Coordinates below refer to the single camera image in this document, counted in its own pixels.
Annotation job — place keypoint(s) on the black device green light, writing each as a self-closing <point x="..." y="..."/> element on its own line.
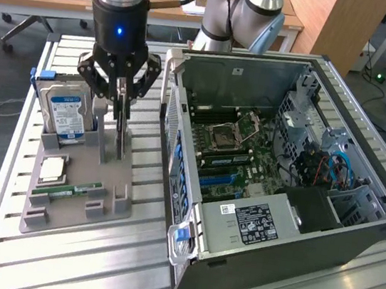
<point x="379" y="77"/>

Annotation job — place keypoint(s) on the CPU socket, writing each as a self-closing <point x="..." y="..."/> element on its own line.
<point x="223" y="137"/>

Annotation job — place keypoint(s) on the silver disk bay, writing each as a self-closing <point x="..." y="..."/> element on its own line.
<point x="357" y="205"/>

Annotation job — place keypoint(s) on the wooden cabinet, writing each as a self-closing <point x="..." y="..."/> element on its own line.
<point x="349" y="30"/>

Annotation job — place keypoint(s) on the silver drive cage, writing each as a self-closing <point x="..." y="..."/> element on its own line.
<point x="299" y="130"/>

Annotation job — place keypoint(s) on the white paper stack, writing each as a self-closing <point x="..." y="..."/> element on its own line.
<point x="194" y="8"/>

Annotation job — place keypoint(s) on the grey parts rack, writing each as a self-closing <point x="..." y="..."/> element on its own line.
<point x="78" y="168"/>

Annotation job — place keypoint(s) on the hard drive with blue label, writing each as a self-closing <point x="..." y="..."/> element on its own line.
<point x="44" y="75"/>

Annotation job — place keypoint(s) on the blue case latch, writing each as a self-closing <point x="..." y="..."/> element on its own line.
<point x="181" y="236"/>

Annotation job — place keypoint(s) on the grey power supply unit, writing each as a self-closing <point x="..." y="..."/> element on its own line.
<point x="261" y="222"/>

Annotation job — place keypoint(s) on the white sticker label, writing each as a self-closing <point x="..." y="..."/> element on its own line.
<point x="237" y="71"/>

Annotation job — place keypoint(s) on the silver CPU chip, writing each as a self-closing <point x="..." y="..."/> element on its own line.
<point x="51" y="170"/>

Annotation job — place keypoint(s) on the silver chipset heatsink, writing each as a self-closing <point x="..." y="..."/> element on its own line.
<point x="257" y="190"/>

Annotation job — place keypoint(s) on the white socket box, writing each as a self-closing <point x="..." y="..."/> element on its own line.
<point x="366" y="59"/>

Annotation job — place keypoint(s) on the silver hard disk drive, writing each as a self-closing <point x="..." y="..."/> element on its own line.
<point x="65" y="116"/>

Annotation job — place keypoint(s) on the black Nvidia graphics card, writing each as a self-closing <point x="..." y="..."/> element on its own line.
<point x="120" y="141"/>

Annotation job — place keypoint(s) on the silver socket cover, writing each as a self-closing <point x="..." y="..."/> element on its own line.
<point x="245" y="116"/>

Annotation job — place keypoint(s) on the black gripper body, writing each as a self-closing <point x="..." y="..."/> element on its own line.
<point x="119" y="26"/>

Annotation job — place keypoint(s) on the blue expansion slot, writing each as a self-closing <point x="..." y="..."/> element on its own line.
<point x="218" y="180"/>

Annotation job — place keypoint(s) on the dark grey PC case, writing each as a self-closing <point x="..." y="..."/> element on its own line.
<point x="269" y="270"/>

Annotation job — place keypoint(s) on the green RAM stick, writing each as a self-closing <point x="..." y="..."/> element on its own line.
<point x="224" y="160"/>
<point x="64" y="191"/>

